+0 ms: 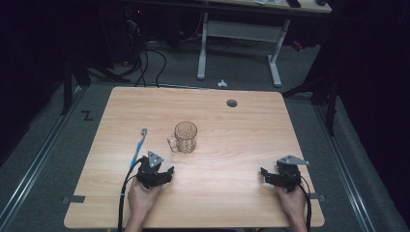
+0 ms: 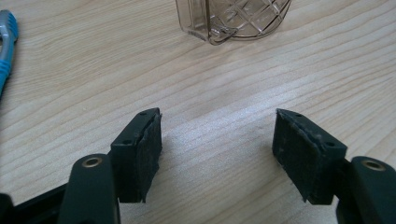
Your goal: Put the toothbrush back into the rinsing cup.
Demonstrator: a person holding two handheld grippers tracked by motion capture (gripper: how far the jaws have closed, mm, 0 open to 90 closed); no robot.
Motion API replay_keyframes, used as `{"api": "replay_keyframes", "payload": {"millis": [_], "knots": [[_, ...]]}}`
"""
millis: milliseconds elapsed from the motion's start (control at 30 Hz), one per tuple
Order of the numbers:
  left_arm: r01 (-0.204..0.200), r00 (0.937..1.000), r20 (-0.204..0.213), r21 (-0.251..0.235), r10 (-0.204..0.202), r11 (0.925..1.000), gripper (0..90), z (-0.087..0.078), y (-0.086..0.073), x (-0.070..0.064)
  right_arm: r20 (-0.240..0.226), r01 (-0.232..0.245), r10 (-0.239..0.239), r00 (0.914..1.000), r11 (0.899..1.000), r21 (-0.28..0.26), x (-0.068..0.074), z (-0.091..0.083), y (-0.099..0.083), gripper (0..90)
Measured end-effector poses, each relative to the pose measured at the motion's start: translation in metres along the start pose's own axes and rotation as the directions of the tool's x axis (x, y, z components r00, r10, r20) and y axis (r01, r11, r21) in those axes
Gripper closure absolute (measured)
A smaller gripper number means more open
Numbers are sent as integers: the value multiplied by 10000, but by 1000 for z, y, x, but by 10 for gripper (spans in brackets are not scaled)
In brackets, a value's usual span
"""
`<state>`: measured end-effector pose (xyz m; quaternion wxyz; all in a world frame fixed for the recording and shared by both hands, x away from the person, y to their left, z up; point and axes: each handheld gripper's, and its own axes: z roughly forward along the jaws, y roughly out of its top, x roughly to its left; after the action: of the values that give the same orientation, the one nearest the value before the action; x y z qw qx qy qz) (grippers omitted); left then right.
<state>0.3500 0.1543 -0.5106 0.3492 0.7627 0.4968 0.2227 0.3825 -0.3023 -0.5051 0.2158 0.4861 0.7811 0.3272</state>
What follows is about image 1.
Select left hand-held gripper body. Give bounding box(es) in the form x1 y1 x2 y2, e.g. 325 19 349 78
135 150 165 189

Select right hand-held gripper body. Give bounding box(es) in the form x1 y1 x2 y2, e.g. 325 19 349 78
276 155 310 194

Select blue toothbrush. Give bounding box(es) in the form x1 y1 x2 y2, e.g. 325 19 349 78
129 128 148 170

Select clear glass mug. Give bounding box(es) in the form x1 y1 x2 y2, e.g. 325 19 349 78
166 121 198 155

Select person's left hand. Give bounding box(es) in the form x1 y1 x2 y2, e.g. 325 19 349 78
127 180 162 221

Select person's right hand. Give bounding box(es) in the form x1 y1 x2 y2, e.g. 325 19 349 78
276 185 308 223

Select grey tape strip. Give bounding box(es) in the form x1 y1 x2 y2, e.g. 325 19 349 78
61 194 87 205
308 191 327 204

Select black metal stand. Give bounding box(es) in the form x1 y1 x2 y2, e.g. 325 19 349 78
59 52 132 117
281 54 343 137

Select white-legged wooden desk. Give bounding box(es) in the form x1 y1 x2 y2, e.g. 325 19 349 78
120 0 334 89

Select dark equipment with red light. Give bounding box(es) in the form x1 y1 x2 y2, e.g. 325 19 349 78
123 4 146 44

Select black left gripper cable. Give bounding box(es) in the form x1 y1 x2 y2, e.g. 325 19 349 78
117 156 145 232

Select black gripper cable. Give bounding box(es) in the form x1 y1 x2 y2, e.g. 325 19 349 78
298 183 313 232
117 156 145 232

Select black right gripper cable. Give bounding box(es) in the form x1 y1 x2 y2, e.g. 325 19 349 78
298 183 313 232

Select metal floor rail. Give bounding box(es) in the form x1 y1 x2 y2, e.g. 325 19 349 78
313 103 377 232
0 86 85 227

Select black floor cables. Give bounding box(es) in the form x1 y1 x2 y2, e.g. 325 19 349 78
132 40 168 89

